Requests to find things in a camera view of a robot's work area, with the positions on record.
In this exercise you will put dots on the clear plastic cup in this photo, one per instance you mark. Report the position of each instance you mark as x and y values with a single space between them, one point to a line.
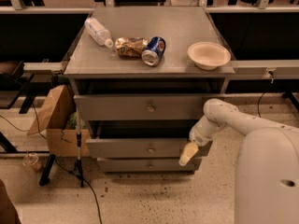
32 161

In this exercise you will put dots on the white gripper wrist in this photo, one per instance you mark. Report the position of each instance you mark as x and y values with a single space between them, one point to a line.
198 136

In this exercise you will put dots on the grey bottom drawer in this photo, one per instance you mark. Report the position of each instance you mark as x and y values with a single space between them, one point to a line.
147 165

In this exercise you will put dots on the grey drawer cabinet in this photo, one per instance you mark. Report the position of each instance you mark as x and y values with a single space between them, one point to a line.
96 70

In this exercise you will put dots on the blue soda can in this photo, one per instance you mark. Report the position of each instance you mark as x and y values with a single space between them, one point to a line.
154 51

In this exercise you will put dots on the white paper bowl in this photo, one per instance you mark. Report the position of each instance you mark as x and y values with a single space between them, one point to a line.
208 55

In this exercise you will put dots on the clear plastic water bottle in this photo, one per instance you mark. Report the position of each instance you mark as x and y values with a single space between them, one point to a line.
99 33

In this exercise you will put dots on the crumpled snack bag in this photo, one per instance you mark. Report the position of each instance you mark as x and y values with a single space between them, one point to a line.
130 47

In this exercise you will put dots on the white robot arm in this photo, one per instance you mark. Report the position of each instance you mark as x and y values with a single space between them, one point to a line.
267 165

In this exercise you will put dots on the grey drawer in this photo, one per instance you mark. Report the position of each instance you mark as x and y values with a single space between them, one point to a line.
140 106
147 165
136 148

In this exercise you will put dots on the brown cardboard box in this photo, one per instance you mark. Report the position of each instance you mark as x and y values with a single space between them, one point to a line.
53 117

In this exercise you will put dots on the black tripod stand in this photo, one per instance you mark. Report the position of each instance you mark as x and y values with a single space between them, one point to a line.
78 165

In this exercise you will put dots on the grey top drawer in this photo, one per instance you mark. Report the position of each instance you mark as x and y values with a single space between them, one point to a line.
140 106

